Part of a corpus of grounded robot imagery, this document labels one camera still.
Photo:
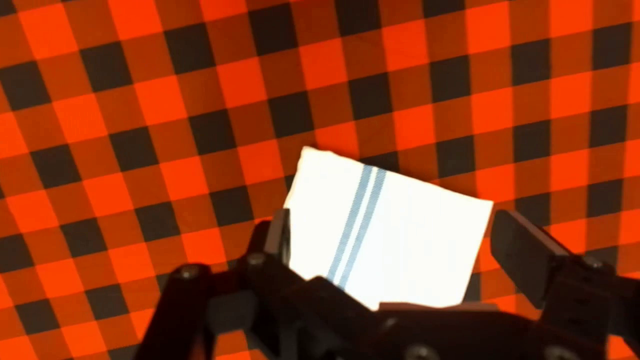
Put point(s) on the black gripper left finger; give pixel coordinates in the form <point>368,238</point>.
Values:
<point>266,312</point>

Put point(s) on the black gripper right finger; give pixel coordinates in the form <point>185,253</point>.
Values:
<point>580,306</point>

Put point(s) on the white towel with blue stripes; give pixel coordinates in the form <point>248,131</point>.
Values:
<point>413,233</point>

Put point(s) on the red black checkered tablecloth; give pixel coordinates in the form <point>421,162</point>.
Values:
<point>167,100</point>

